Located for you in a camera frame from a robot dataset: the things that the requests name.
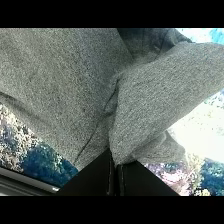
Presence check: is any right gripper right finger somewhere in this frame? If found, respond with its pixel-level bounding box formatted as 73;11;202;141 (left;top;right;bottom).
115;159;181;197

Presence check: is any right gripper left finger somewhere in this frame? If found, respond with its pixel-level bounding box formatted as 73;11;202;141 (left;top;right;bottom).
56;148;117;197

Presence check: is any grey T-shirt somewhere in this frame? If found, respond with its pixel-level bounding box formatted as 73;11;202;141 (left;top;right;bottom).
0;27;224;172

